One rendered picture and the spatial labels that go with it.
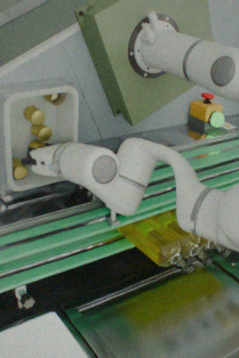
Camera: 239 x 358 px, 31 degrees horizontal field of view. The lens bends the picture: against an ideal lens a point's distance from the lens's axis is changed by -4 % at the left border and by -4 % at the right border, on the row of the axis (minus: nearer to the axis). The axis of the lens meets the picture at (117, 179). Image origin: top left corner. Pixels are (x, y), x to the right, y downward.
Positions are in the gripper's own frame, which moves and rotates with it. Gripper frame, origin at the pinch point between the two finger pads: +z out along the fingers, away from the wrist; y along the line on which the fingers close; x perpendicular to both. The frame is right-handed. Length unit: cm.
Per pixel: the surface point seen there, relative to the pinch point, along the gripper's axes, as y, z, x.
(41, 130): -0.1, -2.4, 5.3
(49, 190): 2.5, 4.8, -10.6
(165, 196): 26.3, -9.6, -15.5
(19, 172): -6.0, -0.2, -3.2
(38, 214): -4.2, -3.1, -13.1
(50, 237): -4.7, -9.5, -16.7
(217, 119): 52, -4, -1
